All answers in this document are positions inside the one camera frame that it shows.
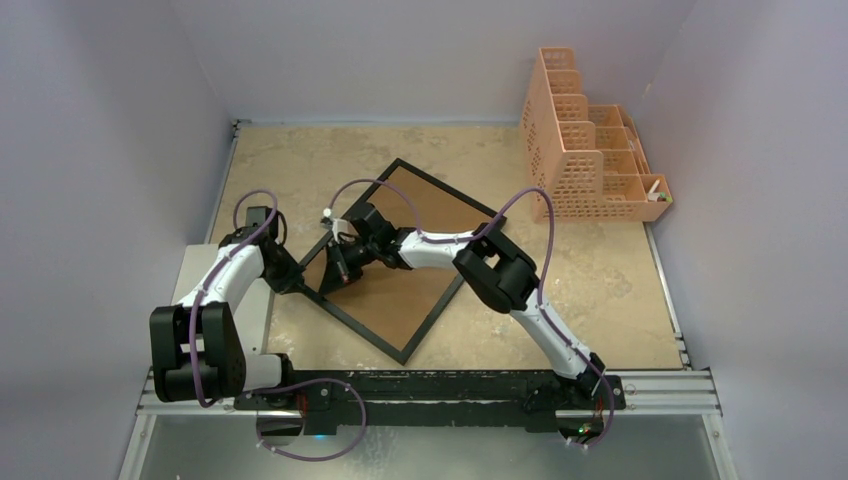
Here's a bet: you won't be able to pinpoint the black picture frame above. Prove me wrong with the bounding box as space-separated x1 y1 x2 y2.
301 158 496 365

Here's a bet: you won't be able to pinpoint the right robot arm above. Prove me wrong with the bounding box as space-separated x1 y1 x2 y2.
319 203 614 407

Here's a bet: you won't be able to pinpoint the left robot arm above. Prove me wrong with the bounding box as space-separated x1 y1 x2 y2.
149 206 304 409

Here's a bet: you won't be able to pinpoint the white sheet on table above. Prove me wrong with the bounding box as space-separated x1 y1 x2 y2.
150 244 282 387

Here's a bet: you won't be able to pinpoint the orange plastic organizer basket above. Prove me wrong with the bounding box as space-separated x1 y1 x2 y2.
519 47 673 223

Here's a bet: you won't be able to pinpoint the small items in organizer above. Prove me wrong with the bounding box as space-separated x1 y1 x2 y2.
646 178 672 202

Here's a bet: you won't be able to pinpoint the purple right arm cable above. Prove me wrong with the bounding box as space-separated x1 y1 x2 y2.
322 178 617 452

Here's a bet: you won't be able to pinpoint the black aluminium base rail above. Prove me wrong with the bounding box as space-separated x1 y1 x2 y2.
137 370 720 438

